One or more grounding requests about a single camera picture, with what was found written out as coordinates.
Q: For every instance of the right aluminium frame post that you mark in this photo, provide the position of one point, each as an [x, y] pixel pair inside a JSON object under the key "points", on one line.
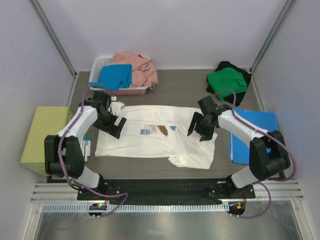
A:
{"points": [[280, 19]]}

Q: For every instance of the green t-shirt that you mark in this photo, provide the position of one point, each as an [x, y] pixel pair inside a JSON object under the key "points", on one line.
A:
{"points": [[225, 80]]}

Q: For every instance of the black t-shirt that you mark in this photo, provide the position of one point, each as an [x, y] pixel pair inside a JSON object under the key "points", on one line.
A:
{"points": [[238, 97]]}

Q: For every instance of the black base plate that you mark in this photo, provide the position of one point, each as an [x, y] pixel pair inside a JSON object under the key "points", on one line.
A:
{"points": [[173, 191]]}

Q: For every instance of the white slotted cable duct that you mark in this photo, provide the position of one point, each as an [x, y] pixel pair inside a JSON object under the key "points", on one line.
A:
{"points": [[105, 208]]}

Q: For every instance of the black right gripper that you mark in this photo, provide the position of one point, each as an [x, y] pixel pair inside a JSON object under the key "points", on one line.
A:
{"points": [[207, 134]]}

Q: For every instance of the aluminium rail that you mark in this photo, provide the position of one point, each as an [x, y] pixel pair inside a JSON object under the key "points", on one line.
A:
{"points": [[61, 192]]}

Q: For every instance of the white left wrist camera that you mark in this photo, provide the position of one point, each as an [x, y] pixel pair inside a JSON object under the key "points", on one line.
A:
{"points": [[116, 106]]}

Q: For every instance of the white marker pen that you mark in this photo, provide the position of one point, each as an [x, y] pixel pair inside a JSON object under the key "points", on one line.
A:
{"points": [[82, 146], [84, 138], [87, 150], [89, 140]]}

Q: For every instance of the left aluminium frame post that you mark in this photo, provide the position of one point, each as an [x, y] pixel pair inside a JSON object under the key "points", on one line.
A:
{"points": [[52, 35]]}

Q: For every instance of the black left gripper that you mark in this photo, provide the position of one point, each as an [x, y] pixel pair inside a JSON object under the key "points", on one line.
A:
{"points": [[112, 129]]}

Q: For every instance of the yellow-green foam block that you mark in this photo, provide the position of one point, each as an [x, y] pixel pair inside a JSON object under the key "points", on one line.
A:
{"points": [[47, 120]]}

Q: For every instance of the blue t-shirt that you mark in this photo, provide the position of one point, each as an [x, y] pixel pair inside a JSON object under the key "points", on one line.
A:
{"points": [[114, 77]]}

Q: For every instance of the white printed t-shirt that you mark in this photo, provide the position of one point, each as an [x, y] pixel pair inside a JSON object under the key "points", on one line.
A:
{"points": [[158, 131]]}

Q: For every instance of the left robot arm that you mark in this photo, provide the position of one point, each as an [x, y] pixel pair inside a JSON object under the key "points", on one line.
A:
{"points": [[63, 153]]}

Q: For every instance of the white plastic laundry basket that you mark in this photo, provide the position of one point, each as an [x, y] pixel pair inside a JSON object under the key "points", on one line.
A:
{"points": [[97, 66]]}

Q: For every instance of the aluminium frame post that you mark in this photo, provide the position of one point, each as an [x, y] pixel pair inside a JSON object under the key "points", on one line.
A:
{"points": [[280, 19], [52, 35]]}

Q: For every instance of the blue folder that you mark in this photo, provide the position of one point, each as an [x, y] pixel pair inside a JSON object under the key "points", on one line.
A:
{"points": [[238, 151]]}

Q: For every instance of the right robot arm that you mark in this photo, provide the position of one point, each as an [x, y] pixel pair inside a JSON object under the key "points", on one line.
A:
{"points": [[268, 154]]}

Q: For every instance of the pink t-shirt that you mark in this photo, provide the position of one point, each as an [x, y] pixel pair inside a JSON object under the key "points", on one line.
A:
{"points": [[144, 73]]}

